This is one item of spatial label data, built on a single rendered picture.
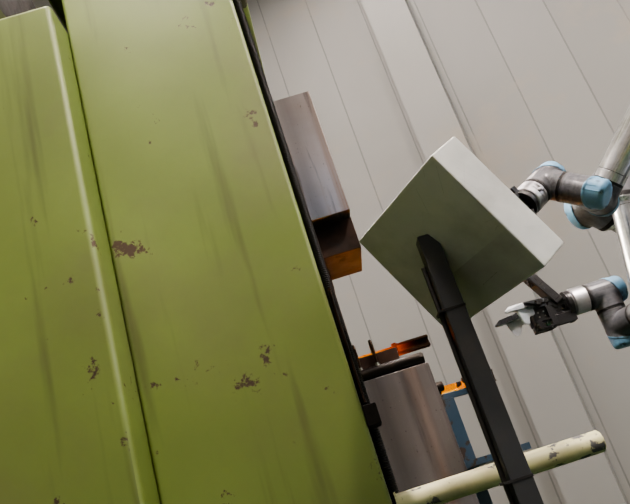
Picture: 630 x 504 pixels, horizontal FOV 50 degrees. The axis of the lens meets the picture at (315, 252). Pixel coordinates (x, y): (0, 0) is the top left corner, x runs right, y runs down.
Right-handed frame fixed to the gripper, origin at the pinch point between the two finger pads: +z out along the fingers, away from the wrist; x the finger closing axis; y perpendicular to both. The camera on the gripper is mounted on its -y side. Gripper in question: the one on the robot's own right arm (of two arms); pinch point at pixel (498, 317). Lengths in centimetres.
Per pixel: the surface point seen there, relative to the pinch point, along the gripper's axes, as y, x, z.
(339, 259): -27.0, -7.9, 37.1
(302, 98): -74, -17, 33
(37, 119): -65, -54, 96
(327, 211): -38, -17, 37
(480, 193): -7, -73, 14
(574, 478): 54, 235, -68
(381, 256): -11, -46, 31
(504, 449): 35, -60, 24
